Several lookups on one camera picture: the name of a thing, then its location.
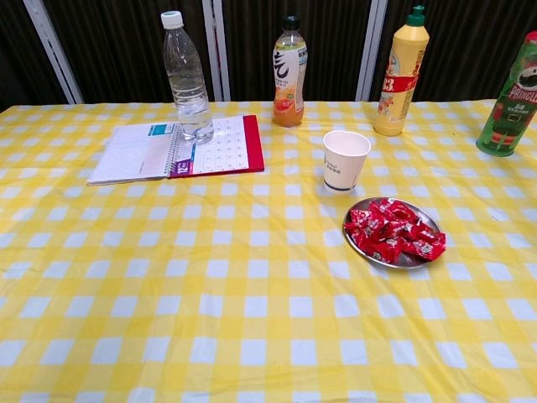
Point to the yellow white checked tablecloth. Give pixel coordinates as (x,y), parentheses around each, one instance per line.
(210,294)

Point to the metal bowl with candies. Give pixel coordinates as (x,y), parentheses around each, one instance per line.
(409,263)

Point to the white metal frame post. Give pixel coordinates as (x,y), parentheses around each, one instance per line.
(371,50)
(217,50)
(53,50)

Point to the white paper cup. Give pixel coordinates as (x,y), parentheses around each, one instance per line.
(344,168)

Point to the clear plastic water bottle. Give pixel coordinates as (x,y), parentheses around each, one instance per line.
(189,84)

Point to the orange drink bottle black cap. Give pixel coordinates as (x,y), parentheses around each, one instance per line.
(289,105)

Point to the open spiral calendar notebook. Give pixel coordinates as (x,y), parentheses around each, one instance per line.
(134,155)

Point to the green Pringles can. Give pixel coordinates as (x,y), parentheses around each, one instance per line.
(507,117)

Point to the yellow detergent bottle green cap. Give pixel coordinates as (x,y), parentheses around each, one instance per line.
(398,113)

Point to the black pleated curtain panel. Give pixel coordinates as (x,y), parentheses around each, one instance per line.
(17,50)
(126,42)
(335,42)
(470,42)

